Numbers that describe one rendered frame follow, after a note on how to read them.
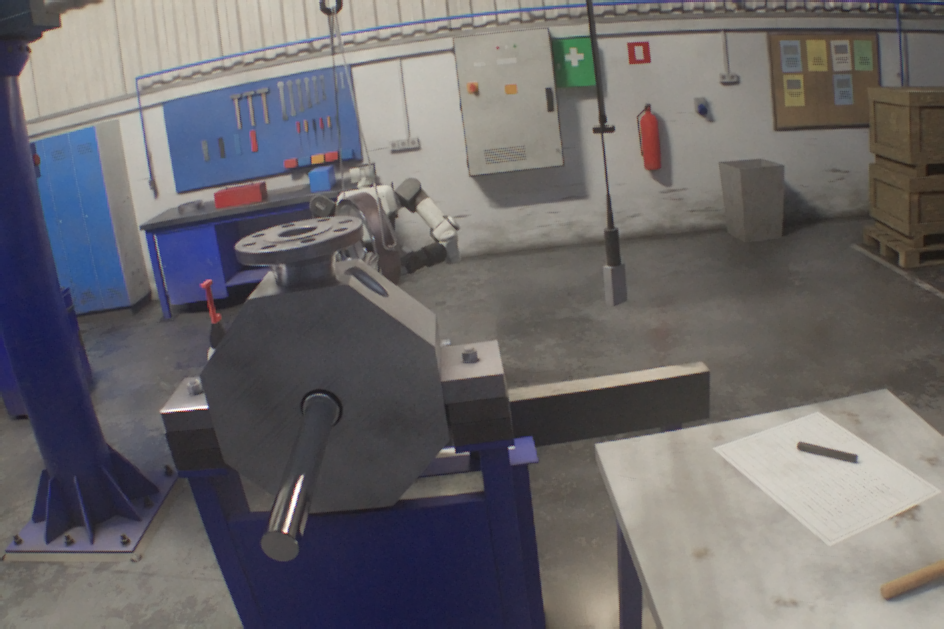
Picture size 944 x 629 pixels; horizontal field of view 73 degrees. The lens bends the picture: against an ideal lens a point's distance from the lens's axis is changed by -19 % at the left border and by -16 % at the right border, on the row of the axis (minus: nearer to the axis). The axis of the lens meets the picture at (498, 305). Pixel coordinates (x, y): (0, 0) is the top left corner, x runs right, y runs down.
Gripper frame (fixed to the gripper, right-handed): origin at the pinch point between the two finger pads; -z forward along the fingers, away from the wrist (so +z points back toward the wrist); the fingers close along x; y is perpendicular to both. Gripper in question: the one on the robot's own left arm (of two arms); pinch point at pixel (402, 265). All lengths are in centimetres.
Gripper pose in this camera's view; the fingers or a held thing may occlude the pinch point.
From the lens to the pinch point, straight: 313.2
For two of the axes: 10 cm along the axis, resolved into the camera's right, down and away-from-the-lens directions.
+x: -3.0, 4.5, 8.4
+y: -5.0, -8.3, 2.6
